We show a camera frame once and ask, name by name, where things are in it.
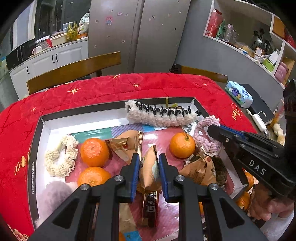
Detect pink crochet scrunchie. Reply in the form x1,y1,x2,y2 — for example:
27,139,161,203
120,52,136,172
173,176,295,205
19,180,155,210
193,115,223,157

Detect gold bar snack pack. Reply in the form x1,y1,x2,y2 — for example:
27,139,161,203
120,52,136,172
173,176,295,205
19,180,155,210
142,191,159,228

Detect triangular brown snack packet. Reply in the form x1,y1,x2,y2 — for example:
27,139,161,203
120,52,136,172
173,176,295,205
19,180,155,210
105,130,144,165

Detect person right hand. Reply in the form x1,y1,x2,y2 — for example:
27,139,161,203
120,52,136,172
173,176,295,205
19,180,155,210
248,183,295,221

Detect white power adapter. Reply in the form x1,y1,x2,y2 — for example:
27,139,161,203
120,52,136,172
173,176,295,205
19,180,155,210
246,109,267,133

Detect orange mandarin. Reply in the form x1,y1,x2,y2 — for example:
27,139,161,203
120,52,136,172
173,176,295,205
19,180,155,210
236,192,251,211
169,132,196,159
118,232,126,241
77,167,112,187
80,138,110,167
245,171,254,191

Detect black laptop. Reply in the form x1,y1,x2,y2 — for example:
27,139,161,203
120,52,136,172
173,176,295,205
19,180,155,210
242,84,274,125

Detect olive brown scrunchie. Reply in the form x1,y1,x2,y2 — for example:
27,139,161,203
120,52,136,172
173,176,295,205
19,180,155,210
212,156,227,187

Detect blue tissue pack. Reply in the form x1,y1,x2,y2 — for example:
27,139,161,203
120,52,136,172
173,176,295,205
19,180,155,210
225,81,253,108

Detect white fluffy plush clip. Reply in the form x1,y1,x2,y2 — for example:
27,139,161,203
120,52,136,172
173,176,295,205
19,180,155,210
34,181,78,228

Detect cream crochet scrunchie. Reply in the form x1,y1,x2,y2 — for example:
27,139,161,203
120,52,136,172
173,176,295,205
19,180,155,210
44,135,79,178

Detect black shallow box tray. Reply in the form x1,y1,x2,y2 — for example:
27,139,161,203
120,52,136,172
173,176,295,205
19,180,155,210
28,97,247,229

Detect white fuzzy hair clip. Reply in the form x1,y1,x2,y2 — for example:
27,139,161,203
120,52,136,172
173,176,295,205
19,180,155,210
125,100,202,128

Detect wooden chair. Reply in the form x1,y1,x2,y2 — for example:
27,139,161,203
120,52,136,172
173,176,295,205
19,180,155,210
169,63,228,83
27,51,121,95

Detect red quilted table cloth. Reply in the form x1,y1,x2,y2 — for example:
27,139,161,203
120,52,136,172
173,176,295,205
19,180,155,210
1,73,255,235

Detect silver double door refrigerator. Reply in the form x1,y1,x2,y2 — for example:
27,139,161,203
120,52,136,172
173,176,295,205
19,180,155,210
88,0,190,75

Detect white kitchen cabinet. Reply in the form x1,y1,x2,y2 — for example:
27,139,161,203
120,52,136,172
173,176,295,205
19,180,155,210
9,37,88,99

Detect black microwave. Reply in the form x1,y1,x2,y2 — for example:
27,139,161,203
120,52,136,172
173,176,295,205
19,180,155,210
6,38,36,71

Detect white wall shelf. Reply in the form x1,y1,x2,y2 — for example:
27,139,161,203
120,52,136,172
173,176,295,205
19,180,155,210
203,1,295,88

